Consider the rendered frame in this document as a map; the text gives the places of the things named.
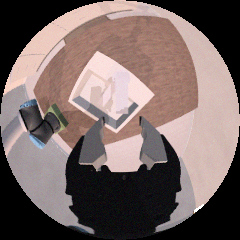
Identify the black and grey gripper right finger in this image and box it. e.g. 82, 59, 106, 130
139, 116, 182, 193

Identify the grey mixer tap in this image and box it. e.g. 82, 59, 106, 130
98, 69, 131, 114

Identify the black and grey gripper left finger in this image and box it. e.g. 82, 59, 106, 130
65, 116, 107, 196

